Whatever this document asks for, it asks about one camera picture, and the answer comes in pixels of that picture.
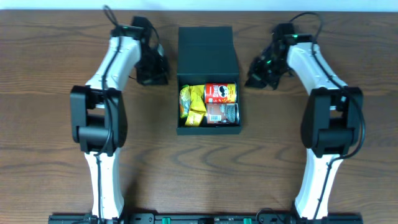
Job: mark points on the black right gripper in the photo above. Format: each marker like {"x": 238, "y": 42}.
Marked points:
{"x": 265, "y": 75}

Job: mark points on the brown Pringles can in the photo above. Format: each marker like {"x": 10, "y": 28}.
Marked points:
{"x": 222, "y": 113}

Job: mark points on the yellow snack packet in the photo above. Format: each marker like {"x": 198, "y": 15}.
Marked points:
{"x": 197, "y": 101}

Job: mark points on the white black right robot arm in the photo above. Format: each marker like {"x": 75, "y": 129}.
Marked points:
{"x": 332, "y": 122}

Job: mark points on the red Pringles can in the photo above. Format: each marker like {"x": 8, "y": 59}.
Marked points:
{"x": 220, "y": 93}

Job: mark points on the black gift box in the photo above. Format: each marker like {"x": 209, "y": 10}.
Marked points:
{"x": 207, "y": 55}

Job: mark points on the orange cracker packet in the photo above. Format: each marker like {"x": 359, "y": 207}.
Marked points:
{"x": 194, "y": 118}

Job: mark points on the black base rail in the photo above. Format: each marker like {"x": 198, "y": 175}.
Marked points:
{"x": 150, "y": 218}

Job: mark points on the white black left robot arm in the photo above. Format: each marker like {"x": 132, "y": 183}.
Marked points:
{"x": 98, "y": 114}

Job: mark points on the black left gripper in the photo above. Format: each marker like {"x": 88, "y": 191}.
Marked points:
{"x": 152, "y": 74}

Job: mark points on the green pandan snack packet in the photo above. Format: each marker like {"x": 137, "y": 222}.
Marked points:
{"x": 184, "y": 101}

